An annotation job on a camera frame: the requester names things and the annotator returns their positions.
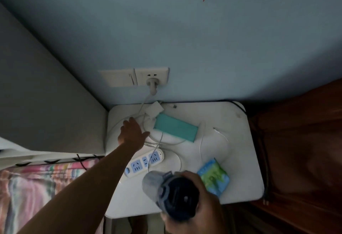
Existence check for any person's right hand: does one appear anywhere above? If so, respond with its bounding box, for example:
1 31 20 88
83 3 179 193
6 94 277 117
160 170 228 234

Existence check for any person's left hand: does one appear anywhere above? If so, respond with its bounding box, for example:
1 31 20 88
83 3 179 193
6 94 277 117
118 117 150 152

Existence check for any dark blue water bottle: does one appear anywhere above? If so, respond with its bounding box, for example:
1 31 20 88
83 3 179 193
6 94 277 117
142 171 200 222

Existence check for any person's left forearm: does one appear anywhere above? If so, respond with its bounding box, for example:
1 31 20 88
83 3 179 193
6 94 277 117
17 142 135 234

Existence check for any blue green tissue packet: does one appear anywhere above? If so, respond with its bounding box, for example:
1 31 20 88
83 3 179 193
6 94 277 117
197 158 230 197

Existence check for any white power strip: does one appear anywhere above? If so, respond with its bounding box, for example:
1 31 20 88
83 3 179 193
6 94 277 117
124 149 164 178

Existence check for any white charger adapter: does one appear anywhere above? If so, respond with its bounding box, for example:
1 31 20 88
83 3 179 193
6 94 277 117
145 101 164 118

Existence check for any teal power bank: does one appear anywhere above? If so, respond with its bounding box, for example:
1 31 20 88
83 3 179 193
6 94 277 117
153 113 199 143

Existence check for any white bedside table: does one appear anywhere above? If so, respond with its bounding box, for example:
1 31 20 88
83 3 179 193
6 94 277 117
105 101 265 219

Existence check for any white power plug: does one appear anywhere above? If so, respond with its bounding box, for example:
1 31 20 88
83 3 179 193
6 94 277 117
146 78 160 96

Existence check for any brown wooden furniture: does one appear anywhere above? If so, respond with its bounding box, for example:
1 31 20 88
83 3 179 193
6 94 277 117
247 78 342 234

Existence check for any colourful striped cloth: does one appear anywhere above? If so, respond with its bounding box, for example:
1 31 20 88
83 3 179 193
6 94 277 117
0 158 105 234

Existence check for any white power strip cable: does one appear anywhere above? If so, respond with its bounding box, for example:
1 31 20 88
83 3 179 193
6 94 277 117
107 92 187 173

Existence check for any thin white charging cable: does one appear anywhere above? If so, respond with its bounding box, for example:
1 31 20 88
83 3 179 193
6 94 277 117
199 127 230 162

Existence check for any white wall socket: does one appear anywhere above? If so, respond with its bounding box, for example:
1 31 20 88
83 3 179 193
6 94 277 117
134 67 170 86

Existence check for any white wall switch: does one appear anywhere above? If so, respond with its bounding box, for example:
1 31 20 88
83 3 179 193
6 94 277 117
99 68 137 87

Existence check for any black cable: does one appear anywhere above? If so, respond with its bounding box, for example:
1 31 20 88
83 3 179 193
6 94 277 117
229 101 271 206

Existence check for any white bed rail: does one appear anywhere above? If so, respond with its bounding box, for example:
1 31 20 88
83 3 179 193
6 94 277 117
0 136 105 170

